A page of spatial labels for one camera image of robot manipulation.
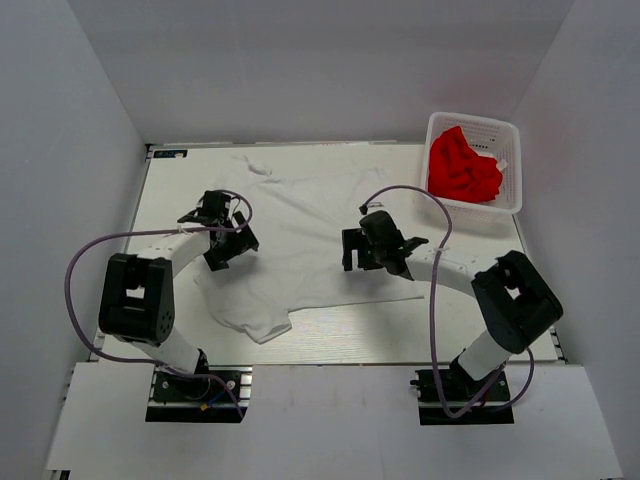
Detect white t shirt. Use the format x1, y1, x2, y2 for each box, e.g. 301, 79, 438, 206
194, 163, 421, 344

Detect red t shirt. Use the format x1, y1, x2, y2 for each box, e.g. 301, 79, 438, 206
427, 126, 503, 204

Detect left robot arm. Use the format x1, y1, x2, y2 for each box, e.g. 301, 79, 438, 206
98, 190, 259, 399

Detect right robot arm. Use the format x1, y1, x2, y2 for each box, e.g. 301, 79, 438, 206
341, 211, 564, 399

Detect blue table label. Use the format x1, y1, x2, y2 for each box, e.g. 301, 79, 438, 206
153, 149, 188, 159

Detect white plastic basket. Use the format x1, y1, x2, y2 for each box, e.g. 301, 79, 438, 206
420, 112, 522, 220

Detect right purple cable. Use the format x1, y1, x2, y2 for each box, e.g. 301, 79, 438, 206
358, 184, 536, 419

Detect purple cable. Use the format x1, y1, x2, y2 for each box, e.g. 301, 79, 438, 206
358, 184, 536, 419
66, 190, 254, 419

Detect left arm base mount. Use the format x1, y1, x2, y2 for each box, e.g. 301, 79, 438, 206
145, 367, 252, 424

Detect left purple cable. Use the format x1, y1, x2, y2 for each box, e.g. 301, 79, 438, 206
66, 190, 254, 419

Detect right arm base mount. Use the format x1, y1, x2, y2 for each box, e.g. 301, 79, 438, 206
409, 368, 514, 426

